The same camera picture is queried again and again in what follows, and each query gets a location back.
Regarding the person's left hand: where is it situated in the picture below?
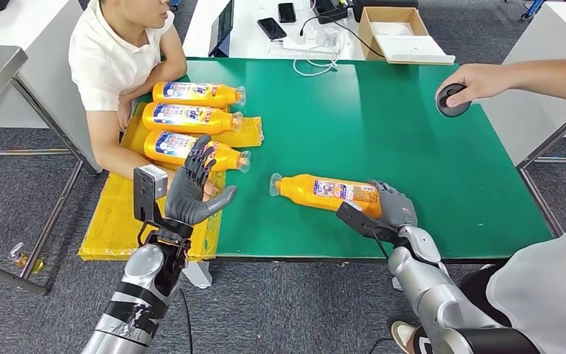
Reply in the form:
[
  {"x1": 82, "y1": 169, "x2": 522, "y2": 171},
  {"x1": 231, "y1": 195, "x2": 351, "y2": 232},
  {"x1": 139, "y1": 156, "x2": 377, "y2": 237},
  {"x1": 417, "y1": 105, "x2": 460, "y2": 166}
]
[{"x1": 116, "y1": 95, "x2": 133, "y2": 131}]

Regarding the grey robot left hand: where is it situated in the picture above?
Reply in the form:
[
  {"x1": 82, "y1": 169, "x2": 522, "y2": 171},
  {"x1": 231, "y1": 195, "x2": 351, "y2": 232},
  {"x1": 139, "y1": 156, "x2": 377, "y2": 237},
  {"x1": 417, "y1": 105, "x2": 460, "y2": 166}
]
[{"x1": 164, "y1": 134, "x2": 239, "y2": 226}]

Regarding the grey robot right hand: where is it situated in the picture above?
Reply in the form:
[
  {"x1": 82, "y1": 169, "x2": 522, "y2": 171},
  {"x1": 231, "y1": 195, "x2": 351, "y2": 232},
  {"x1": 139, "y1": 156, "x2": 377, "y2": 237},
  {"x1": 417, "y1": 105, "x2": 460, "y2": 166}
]
[{"x1": 368, "y1": 179, "x2": 419, "y2": 229}]

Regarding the black round puck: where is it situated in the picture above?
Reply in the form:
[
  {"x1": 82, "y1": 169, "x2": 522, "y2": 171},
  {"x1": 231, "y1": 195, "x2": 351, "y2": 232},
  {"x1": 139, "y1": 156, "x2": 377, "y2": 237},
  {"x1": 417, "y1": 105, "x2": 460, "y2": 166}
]
[{"x1": 436, "y1": 83, "x2": 473, "y2": 118}]

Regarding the orange detergent bottle clear cap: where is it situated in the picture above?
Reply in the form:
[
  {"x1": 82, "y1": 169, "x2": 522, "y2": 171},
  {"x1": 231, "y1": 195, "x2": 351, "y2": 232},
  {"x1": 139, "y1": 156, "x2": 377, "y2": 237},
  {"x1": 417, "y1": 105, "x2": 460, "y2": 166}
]
[
  {"x1": 144, "y1": 130, "x2": 254, "y2": 173},
  {"x1": 152, "y1": 81, "x2": 248, "y2": 109},
  {"x1": 141, "y1": 103, "x2": 244, "y2": 135},
  {"x1": 269, "y1": 173, "x2": 384, "y2": 219}
]

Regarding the small clear plastic bottle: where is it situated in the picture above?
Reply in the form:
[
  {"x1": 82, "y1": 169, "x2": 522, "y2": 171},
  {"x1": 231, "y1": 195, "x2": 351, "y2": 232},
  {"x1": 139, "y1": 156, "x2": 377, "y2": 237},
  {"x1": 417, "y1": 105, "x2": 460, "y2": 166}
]
[{"x1": 8, "y1": 241, "x2": 47, "y2": 274}]

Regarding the person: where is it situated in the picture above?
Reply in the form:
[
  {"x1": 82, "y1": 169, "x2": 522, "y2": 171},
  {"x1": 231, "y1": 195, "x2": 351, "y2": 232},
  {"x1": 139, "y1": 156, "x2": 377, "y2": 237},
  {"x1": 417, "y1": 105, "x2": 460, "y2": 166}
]
[
  {"x1": 68, "y1": 0, "x2": 218, "y2": 201},
  {"x1": 390, "y1": 58, "x2": 566, "y2": 354}
]

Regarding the white flat lid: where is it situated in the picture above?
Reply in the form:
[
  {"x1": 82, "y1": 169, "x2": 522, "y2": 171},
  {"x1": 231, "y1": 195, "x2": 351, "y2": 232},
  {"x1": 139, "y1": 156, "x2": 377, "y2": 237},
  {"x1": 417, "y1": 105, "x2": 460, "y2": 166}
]
[{"x1": 374, "y1": 34, "x2": 455, "y2": 64}]

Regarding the large yellow taped cardboard sheet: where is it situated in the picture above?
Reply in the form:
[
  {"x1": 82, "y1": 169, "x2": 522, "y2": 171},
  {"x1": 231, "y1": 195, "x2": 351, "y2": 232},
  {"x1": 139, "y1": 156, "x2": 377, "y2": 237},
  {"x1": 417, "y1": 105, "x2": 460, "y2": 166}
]
[{"x1": 77, "y1": 103, "x2": 228, "y2": 263}]

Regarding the white table foot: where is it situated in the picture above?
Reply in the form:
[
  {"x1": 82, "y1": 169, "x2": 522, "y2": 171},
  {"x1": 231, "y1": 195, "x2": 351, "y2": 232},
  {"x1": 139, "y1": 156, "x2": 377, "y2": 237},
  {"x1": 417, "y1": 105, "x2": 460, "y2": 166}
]
[{"x1": 181, "y1": 261, "x2": 213, "y2": 290}]

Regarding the white table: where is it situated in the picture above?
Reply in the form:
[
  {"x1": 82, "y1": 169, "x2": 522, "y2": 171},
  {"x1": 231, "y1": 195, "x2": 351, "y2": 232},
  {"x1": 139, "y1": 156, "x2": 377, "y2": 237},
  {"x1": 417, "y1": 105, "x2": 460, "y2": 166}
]
[
  {"x1": 181, "y1": 0, "x2": 368, "y2": 60},
  {"x1": 478, "y1": 0, "x2": 566, "y2": 238},
  {"x1": 0, "y1": 0, "x2": 103, "y2": 174}
]

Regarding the blue metal stand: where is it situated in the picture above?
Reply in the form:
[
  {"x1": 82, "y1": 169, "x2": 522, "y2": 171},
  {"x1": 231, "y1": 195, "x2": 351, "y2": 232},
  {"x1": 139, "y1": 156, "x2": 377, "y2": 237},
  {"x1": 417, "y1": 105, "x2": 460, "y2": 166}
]
[{"x1": 520, "y1": 0, "x2": 545, "y2": 21}]

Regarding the white packing insert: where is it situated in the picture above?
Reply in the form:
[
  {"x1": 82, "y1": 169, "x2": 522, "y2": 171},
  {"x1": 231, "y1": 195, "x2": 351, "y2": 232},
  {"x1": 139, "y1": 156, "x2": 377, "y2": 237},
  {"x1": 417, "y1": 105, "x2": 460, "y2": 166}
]
[{"x1": 369, "y1": 21, "x2": 414, "y2": 37}]

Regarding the cardboard box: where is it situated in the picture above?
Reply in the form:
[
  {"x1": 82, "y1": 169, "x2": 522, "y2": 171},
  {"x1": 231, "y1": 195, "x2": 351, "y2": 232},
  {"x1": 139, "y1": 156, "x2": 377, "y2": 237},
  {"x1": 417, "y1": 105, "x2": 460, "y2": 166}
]
[{"x1": 357, "y1": 7, "x2": 456, "y2": 66}]

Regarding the black charger device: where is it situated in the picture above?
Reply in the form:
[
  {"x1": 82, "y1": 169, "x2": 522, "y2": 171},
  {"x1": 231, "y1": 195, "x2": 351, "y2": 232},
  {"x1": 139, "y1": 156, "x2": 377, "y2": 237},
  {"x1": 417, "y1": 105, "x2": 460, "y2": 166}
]
[{"x1": 311, "y1": 0, "x2": 353, "y2": 25}]

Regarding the white power strip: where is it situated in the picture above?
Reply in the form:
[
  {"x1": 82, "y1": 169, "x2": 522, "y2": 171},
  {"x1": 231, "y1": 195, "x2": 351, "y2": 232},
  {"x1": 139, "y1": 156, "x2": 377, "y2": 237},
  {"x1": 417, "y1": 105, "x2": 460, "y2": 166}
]
[{"x1": 282, "y1": 29, "x2": 341, "y2": 52}]

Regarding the black smartphone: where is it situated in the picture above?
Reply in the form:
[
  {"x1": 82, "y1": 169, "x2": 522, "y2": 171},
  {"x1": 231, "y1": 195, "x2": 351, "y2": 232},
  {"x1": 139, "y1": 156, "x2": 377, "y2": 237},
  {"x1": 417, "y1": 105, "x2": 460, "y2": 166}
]
[
  {"x1": 278, "y1": 2, "x2": 297, "y2": 24},
  {"x1": 256, "y1": 17, "x2": 288, "y2": 41}
]

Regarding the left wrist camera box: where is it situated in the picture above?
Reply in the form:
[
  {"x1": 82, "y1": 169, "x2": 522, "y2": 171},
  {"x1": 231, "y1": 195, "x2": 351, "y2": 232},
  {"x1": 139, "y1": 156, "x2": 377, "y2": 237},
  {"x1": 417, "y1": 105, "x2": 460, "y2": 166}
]
[{"x1": 133, "y1": 164, "x2": 170, "y2": 224}]

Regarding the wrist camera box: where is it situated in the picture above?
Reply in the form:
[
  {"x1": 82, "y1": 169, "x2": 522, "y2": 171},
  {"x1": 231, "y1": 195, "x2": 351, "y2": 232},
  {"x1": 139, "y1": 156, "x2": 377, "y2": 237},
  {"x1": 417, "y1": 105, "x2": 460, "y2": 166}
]
[
  {"x1": 335, "y1": 200, "x2": 401, "y2": 246},
  {"x1": 133, "y1": 164, "x2": 170, "y2": 224}
]

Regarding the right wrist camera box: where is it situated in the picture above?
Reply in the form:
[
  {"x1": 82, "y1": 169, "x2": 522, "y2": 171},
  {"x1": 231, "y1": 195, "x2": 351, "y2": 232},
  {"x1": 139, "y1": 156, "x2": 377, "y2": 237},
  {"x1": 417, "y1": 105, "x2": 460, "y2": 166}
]
[{"x1": 335, "y1": 200, "x2": 401, "y2": 246}]

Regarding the black cable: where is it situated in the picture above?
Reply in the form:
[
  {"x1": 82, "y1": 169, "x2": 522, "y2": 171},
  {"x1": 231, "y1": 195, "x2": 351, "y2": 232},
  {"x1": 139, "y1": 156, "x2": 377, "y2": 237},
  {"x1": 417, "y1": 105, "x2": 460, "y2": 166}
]
[{"x1": 300, "y1": 15, "x2": 386, "y2": 59}]

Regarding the white cable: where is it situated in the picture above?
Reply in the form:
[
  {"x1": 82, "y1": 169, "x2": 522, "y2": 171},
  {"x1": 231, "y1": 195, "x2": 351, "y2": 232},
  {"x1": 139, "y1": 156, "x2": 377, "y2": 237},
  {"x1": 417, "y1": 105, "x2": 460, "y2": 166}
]
[{"x1": 292, "y1": 29, "x2": 346, "y2": 77}]

